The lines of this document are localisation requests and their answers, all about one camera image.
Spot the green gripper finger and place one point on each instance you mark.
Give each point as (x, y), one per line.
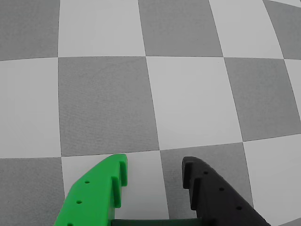
(94, 195)

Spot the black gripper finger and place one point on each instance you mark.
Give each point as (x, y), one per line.
(221, 200)

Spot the grey checkerboard mat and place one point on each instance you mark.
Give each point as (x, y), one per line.
(150, 82)

